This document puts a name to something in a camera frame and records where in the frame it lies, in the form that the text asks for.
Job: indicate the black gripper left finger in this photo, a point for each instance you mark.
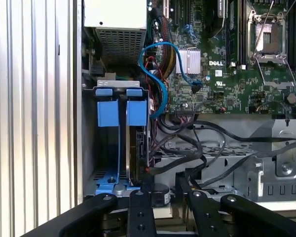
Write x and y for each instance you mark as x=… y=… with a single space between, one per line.
x=140 y=217

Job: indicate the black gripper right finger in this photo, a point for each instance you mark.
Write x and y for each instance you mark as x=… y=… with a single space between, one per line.
x=204 y=217

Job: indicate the hard disk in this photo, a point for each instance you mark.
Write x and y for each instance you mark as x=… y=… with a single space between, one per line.
x=136 y=113

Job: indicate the metal disk bay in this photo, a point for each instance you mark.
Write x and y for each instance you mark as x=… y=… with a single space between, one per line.
x=118 y=84

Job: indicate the black RAM slot white clips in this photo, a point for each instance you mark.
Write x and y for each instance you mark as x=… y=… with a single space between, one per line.
x=232 y=37
x=242 y=37

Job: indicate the black expansion slot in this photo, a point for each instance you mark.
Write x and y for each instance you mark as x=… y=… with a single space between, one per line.
x=175 y=12

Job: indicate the beige expansion slot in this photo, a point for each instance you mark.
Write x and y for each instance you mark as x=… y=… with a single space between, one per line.
x=166 y=8

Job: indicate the black cylinder with white label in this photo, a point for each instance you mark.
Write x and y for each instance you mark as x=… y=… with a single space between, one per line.
x=160 y=195

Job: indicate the open metal PC case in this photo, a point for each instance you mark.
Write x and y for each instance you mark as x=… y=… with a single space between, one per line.
x=236 y=177

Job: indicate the black multi-pin connector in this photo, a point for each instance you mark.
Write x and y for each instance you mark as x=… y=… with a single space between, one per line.
x=185 y=110

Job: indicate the green Dell motherboard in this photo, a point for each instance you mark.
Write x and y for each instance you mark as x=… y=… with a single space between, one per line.
x=236 y=93

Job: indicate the round coin battery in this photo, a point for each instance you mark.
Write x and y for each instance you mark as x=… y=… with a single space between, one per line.
x=291 y=98

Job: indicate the metal socket cover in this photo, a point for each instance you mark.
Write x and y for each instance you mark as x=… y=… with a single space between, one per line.
x=280 y=85

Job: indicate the silver finned heatsink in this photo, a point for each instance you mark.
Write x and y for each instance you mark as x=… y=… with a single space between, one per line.
x=188 y=61

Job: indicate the CPU socket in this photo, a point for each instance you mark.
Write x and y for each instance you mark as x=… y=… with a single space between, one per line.
x=270 y=37

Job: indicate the thin metal locking lever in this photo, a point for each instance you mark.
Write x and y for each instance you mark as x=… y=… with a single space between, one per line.
x=264 y=26
x=291 y=8

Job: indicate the silver power supply unit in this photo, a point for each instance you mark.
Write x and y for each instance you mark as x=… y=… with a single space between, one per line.
x=113 y=14

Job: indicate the grey metal bracket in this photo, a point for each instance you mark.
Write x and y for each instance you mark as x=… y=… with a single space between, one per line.
x=286 y=168

